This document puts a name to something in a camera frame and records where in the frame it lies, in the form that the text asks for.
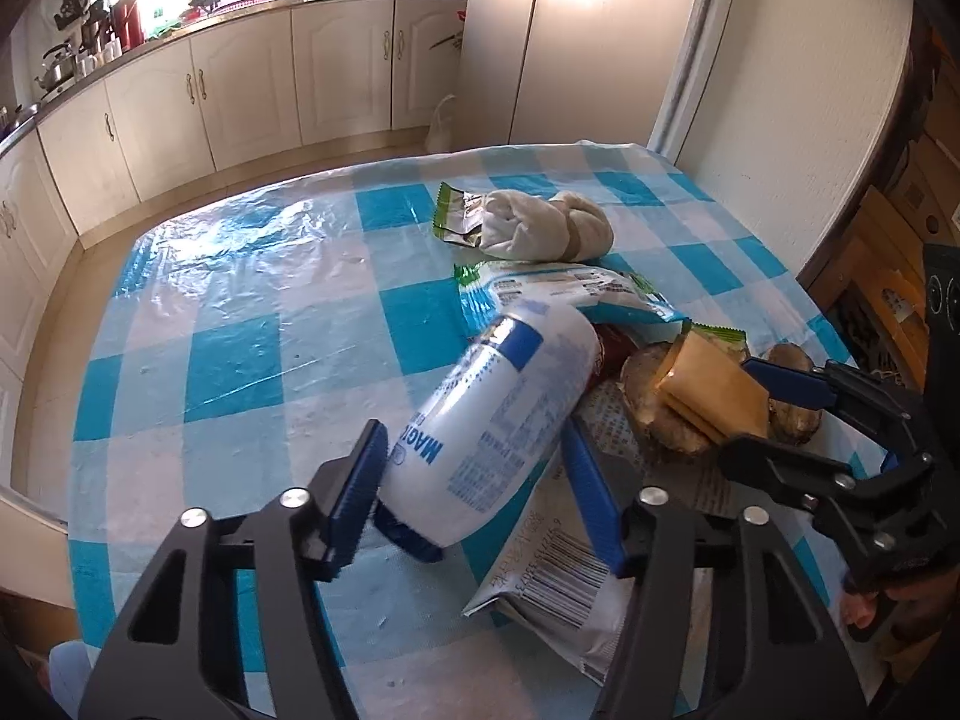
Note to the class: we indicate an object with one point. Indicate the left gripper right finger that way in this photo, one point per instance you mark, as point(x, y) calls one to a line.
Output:
point(773, 649)

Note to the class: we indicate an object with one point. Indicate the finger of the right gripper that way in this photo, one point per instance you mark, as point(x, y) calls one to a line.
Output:
point(838, 503)
point(870, 405)

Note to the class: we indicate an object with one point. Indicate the operator right hand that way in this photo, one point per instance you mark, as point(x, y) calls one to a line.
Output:
point(925, 602)

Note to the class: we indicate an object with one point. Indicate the red snack packet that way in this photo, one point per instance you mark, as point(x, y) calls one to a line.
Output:
point(615, 347)

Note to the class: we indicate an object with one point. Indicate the red thermos bottle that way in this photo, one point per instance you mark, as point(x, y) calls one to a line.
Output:
point(126, 23)

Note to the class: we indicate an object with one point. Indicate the blue white snack bag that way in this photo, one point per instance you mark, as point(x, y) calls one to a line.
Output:
point(603, 295)

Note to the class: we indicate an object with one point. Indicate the white blue plastic bottle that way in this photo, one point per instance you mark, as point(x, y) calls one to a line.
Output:
point(468, 450)

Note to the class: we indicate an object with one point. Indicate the blue white checkered tablecloth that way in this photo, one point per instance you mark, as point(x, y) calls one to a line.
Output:
point(249, 341)

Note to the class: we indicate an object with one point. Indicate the white lower kitchen cabinets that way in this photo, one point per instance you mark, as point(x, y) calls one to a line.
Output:
point(278, 83)

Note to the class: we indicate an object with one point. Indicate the white refrigerator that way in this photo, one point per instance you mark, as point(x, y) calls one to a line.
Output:
point(559, 71)

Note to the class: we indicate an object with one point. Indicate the metal kettle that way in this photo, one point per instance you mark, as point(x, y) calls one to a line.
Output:
point(57, 68)

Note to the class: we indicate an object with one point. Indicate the white plastic bag on floor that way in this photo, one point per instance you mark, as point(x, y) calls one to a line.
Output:
point(439, 136)

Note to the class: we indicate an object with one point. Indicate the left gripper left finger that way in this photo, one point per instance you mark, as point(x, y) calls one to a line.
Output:
point(175, 649)

